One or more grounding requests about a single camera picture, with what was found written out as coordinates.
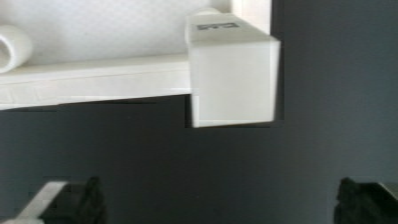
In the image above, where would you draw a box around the white desk top tray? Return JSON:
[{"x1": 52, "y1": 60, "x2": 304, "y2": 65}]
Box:
[{"x1": 0, "y1": 0, "x2": 272, "y2": 110}]

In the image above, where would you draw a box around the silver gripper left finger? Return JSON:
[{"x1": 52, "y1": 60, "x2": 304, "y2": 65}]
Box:
[{"x1": 11, "y1": 177, "x2": 107, "y2": 224}]

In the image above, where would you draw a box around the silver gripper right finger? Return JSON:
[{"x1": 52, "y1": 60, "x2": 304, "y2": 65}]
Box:
[{"x1": 333, "y1": 178, "x2": 398, "y2": 224}]

